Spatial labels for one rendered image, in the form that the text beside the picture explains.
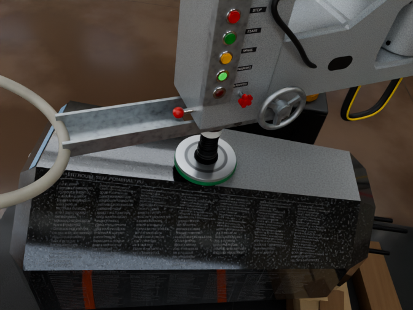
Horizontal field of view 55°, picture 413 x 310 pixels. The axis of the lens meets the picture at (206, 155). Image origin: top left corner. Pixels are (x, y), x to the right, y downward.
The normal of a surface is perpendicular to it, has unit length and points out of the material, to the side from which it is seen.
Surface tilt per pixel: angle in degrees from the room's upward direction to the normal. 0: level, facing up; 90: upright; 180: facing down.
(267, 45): 90
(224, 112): 90
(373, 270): 0
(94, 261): 45
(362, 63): 90
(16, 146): 0
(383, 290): 0
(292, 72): 90
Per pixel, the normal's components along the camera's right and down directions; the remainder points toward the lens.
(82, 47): 0.12, -0.68
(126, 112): 0.39, 0.70
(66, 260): 0.06, 0.04
